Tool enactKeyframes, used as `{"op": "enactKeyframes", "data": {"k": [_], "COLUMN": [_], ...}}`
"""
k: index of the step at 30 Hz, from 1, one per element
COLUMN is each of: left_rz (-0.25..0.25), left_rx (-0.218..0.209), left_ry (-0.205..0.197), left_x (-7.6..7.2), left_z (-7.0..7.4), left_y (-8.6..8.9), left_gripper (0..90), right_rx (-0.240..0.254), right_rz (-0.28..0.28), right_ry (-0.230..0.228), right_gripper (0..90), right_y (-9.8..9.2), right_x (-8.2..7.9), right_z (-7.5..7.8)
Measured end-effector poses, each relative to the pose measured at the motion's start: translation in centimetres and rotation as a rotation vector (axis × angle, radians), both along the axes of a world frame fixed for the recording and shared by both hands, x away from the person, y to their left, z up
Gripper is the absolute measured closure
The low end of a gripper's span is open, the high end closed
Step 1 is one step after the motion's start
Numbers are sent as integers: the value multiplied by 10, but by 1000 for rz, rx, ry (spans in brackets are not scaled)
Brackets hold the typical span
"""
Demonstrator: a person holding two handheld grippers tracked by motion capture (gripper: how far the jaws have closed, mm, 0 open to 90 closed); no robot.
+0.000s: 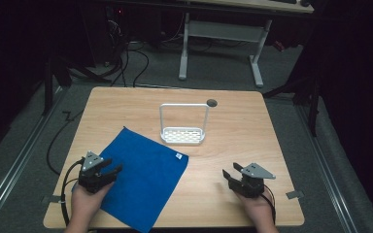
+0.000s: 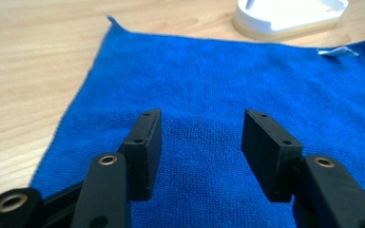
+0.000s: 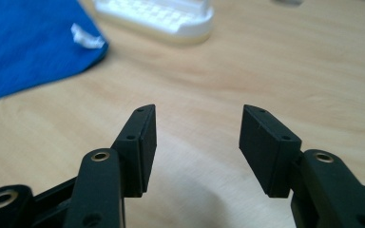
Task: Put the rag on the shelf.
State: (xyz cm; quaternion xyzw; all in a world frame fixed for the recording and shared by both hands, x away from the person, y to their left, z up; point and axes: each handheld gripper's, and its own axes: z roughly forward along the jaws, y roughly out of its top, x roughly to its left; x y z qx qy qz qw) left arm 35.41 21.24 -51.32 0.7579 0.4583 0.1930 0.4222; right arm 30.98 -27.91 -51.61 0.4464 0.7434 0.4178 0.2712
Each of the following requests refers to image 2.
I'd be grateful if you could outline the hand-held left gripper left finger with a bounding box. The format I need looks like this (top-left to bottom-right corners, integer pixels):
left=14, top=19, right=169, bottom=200
left=70, top=108, right=163, bottom=228

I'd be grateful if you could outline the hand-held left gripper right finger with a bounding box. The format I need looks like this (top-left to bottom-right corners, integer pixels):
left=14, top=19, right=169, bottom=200
left=240, top=109, right=365, bottom=228

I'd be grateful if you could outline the blue microfibre cloth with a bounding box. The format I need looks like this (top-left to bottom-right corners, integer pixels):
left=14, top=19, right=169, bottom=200
left=29, top=16, right=365, bottom=228

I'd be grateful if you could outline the white plastic holder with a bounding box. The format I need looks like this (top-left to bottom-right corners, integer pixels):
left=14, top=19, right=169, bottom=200
left=232, top=0, right=350, bottom=42

